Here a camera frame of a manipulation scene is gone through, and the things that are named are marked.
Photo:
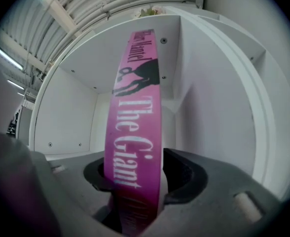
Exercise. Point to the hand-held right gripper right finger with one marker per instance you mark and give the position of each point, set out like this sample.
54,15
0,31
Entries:
221,201

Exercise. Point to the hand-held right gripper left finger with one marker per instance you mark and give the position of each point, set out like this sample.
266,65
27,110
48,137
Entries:
61,186

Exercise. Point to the white shelf cubby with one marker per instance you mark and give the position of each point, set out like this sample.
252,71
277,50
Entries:
68,112

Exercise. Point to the pink spine book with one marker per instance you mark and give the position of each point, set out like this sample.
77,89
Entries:
135,122

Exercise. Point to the white desk with drawers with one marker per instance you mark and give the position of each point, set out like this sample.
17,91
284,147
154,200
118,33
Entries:
270,102

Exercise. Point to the long ceiling light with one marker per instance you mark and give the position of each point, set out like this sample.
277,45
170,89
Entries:
10,58
15,84

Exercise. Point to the pale artificial flowers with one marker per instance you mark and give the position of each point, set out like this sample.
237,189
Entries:
148,11

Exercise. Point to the bundle of white ceiling pipes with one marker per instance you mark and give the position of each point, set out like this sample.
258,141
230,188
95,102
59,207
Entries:
125,1

